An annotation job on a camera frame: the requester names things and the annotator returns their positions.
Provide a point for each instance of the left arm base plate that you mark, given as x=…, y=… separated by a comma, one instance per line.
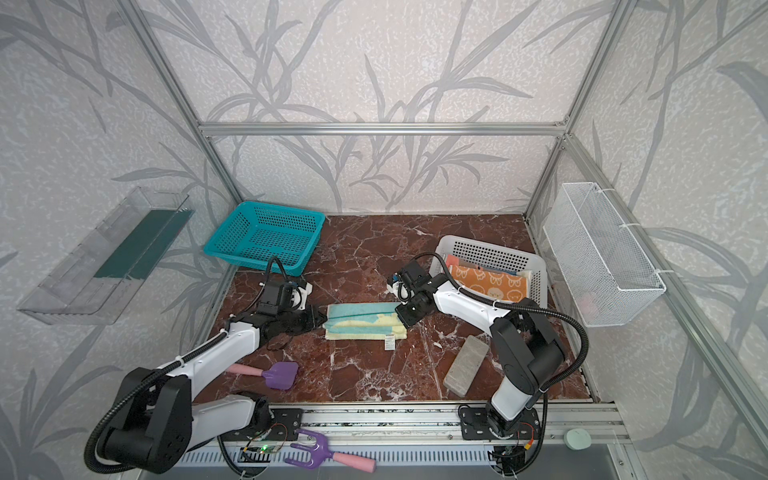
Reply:
x=257, y=445

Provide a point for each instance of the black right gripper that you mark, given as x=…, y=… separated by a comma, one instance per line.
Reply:
x=411, y=308

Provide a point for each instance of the white plastic basket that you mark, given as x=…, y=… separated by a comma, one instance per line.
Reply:
x=499, y=258

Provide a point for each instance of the white wire mesh basket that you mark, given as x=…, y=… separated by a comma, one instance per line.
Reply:
x=609, y=276

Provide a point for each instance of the aluminium frame profile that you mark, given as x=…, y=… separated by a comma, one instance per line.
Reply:
x=743, y=393

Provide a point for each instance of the purple toy shovel pink handle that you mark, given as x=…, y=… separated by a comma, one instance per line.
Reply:
x=280, y=376

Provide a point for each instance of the grey stone block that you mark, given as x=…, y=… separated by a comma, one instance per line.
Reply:
x=465, y=366

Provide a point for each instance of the light green cloth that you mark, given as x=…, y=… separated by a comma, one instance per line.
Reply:
x=365, y=321

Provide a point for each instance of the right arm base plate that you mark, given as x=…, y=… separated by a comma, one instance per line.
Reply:
x=483, y=423

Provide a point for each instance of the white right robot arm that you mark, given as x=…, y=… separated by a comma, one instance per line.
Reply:
x=530, y=351

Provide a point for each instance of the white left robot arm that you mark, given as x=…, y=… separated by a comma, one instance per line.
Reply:
x=154, y=420

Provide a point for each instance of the mint green round object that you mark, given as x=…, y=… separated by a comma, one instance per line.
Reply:
x=577, y=439

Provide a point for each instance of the orange patterned towel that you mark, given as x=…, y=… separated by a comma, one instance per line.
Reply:
x=498, y=285

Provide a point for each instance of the clear plastic wall shelf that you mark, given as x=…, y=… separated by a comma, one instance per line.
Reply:
x=94, y=284

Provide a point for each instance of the purple toy rake pink handle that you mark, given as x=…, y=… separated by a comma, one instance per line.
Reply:
x=320, y=451

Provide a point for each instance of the teal plastic basket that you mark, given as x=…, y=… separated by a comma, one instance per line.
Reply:
x=255, y=232

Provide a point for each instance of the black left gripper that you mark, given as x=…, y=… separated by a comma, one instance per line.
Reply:
x=299, y=320

